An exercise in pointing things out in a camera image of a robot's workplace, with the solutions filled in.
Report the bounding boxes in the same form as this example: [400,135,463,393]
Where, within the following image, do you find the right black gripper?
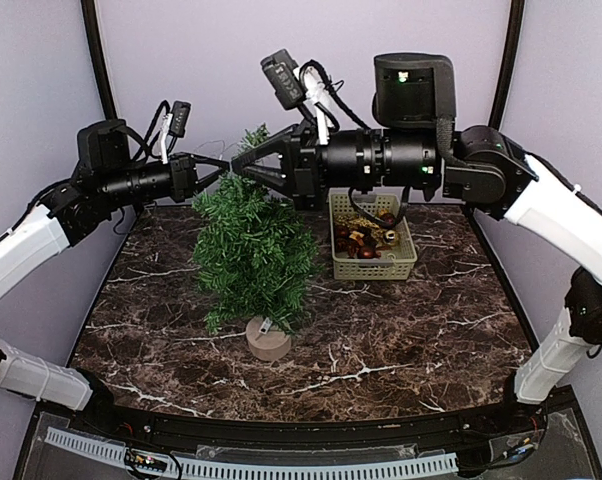
[231,112,439,207]

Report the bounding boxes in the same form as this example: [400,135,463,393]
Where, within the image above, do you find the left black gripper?
[99,150,231,208]

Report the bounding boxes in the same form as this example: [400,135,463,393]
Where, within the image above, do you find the thin wire fairy light string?
[193,139,242,161]

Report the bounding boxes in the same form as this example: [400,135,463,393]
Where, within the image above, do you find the small green christmas tree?
[190,123,322,337]

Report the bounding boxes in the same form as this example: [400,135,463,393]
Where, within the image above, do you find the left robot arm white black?
[0,119,229,436]

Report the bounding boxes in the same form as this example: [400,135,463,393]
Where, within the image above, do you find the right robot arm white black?
[232,50,602,434]

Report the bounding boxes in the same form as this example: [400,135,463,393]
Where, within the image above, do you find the round wooden tree base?
[245,317,292,362]

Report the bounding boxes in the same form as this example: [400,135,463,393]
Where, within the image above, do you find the red bauble ornament left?
[334,225,350,239]

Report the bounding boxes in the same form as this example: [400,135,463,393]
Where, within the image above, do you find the red bauble ornament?
[380,212,396,226]
[334,225,350,239]
[357,245,376,259]

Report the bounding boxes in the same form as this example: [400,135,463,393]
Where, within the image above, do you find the brown pinecone ornament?
[352,226,371,237]

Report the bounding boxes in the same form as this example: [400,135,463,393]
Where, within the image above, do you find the red bauble ornament back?
[380,212,396,226]

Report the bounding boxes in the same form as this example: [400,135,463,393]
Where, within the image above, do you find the red bauble ornament front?
[357,245,376,259]

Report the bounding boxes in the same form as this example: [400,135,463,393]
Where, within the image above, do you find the green plastic basket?
[328,193,417,280]

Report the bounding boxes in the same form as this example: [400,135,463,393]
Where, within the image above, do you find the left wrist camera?
[158,101,191,164]

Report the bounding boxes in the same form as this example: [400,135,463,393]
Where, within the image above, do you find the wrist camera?
[158,101,191,164]
[260,49,340,145]

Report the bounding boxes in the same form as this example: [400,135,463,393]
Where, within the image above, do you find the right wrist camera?
[260,49,340,145]

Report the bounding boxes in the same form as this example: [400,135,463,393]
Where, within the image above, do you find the left black frame post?
[80,0,118,120]

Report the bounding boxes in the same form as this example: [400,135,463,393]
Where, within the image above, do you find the black frame post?
[80,0,118,120]
[488,0,526,130]

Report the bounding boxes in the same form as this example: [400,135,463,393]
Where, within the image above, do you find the right black frame post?
[488,0,526,130]

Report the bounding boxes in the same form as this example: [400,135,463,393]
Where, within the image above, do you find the white slotted cable duct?
[44,427,459,479]

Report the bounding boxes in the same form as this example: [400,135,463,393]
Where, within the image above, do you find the black front rail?
[70,403,548,452]

